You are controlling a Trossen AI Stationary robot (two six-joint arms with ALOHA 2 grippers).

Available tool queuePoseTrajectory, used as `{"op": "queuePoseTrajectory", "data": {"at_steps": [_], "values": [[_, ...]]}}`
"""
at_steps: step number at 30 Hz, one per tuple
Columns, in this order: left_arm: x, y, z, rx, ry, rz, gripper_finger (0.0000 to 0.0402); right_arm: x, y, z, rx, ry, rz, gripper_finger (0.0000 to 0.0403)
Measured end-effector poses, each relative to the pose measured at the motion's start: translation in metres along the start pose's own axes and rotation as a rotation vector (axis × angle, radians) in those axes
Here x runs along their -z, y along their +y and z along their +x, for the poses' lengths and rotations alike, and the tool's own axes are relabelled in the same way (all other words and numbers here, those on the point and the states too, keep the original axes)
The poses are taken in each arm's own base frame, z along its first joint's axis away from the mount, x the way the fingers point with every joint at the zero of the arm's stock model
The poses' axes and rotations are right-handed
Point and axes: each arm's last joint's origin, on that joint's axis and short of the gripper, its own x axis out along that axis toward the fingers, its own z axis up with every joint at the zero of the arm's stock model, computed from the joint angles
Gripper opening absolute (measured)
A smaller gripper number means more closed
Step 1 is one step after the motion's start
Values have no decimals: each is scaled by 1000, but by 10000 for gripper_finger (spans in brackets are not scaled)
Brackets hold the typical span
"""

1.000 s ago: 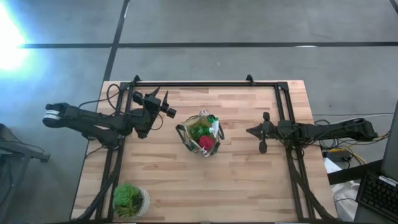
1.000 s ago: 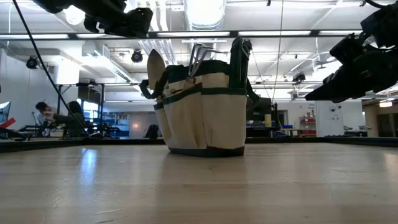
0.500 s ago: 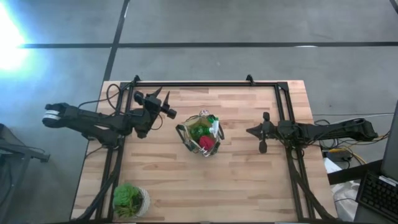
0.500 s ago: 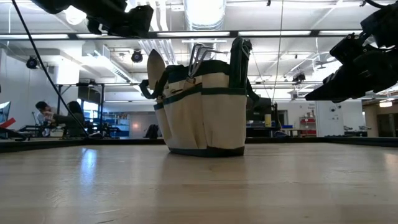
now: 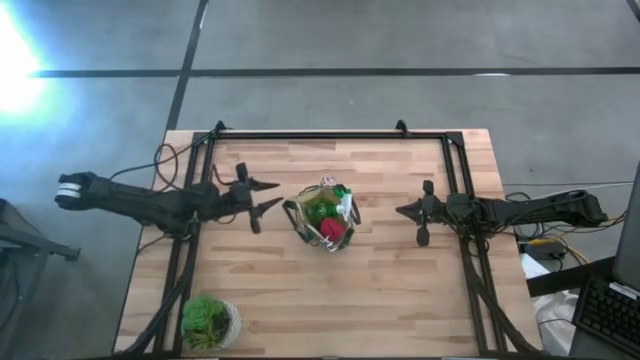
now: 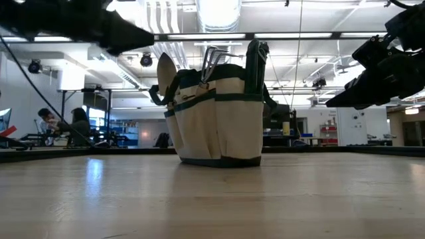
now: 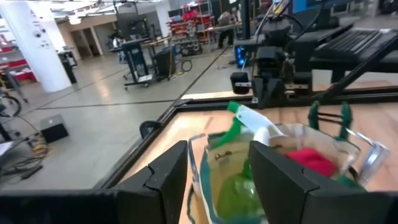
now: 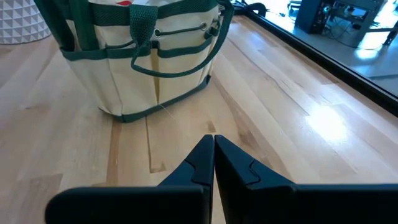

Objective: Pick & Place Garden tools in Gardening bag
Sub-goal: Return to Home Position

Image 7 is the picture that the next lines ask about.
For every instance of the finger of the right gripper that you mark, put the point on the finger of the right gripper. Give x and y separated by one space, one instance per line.
276 91
261 93

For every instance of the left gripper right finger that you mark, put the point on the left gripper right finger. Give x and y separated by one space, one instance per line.
280 186

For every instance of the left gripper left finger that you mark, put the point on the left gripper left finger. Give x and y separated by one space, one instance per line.
161 193

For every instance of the green spray bottle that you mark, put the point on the green spray bottle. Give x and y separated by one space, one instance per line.
248 118

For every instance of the beige green-trimmed gardening bag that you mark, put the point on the beige green-trimmed gardening bag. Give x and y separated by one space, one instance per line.
224 161

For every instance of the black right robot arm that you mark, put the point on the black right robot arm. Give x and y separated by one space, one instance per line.
276 34

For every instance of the blue-lit computer case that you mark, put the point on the blue-lit computer case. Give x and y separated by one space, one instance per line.
241 57

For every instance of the person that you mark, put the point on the person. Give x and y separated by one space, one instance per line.
227 28

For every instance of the black computer keyboard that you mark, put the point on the black computer keyboard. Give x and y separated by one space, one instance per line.
351 43

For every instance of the red parts bin shelf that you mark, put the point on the red parts bin shelf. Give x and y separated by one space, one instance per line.
189 28

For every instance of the black bin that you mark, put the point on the black bin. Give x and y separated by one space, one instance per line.
164 63

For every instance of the black floor box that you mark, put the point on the black floor box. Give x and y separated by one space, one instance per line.
54 129

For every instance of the black monitor cart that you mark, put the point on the black monitor cart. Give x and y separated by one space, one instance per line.
136 62

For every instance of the white round pillar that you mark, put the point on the white round pillar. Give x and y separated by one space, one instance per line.
37 56

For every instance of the red storage shelf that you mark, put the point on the red storage shelf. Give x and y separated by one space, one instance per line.
18 70

